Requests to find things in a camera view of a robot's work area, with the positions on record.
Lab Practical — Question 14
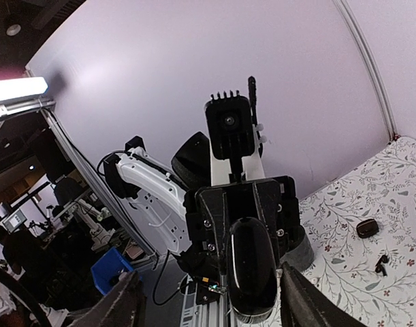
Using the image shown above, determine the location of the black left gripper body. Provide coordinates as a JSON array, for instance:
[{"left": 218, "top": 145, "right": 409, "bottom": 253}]
[{"left": 175, "top": 176, "right": 300, "bottom": 276}]

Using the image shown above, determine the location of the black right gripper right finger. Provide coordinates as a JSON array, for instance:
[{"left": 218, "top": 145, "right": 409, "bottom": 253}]
[{"left": 280, "top": 262, "right": 363, "bottom": 327}]

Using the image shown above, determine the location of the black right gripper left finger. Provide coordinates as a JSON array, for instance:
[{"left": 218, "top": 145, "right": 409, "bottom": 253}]
[{"left": 69, "top": 271, "right": 146, "bottom": 327}]

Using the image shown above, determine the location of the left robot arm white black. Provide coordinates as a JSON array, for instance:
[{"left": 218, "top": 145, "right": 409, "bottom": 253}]
[{"left": 101, "top": 132, "right": 304, "bottom": 279}]

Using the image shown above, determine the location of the small black earbud case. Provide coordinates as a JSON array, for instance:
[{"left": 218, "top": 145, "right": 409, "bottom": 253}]
[{"left": 356, "top": 219, "right": 379, "bottom": 239}]

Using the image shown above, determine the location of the blue plastic bin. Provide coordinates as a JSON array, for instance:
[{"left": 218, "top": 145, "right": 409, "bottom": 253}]
[{"left": 91, "top": 247, "right": 133, "bottom": 296}]

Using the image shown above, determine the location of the dark grey mug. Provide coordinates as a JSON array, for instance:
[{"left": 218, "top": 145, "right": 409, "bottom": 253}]
[{"left": 280, "top": 225, "right": 315, "bottom": 272}]

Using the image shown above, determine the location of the black earbud pair back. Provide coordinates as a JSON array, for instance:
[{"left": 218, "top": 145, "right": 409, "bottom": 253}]
[{"left": 374, "top": 254, "right": 389, "bottom": 277}]

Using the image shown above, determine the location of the person in background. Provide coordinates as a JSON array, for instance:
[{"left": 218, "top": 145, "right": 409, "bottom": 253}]
[{"left": 0, "top": 225, "right": 57, "bottom": 303}]

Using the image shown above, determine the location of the bright strip lamp left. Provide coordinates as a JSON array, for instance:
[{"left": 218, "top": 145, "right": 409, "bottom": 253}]
[{"left": 0, "top": 77, "right": 48, "bottom": 102}]

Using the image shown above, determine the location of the front aluminium rail base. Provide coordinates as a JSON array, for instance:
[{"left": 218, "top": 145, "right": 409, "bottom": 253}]
[{"left": 179, "top": 275, "right": 238, "bottom": 326}]

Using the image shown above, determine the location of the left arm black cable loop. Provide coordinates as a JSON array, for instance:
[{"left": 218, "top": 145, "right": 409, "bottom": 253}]
[{"left": 246, "top": 75, "right": 263, "bottom": 157}]

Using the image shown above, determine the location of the left aluminium frame post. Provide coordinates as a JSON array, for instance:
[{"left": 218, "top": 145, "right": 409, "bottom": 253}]
[{"left": 333, "top": 0, "right": 398, "bottom": 141}]

